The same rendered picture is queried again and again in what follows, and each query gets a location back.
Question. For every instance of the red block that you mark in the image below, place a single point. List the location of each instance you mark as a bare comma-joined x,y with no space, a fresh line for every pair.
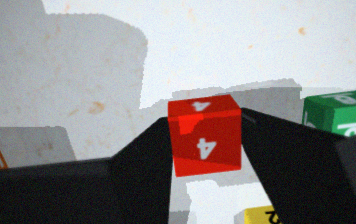
205,135

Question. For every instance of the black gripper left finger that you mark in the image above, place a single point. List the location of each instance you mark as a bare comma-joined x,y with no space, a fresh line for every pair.
131,187

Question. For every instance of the yellow block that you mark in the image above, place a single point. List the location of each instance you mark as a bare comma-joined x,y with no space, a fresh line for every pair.
261,215

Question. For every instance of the green block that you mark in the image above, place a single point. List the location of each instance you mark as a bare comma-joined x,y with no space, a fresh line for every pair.
333,112

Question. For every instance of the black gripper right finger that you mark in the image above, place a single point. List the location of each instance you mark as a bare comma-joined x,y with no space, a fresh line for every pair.
308,174

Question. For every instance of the orange block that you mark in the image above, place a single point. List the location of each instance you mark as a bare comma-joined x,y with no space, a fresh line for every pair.
3,163

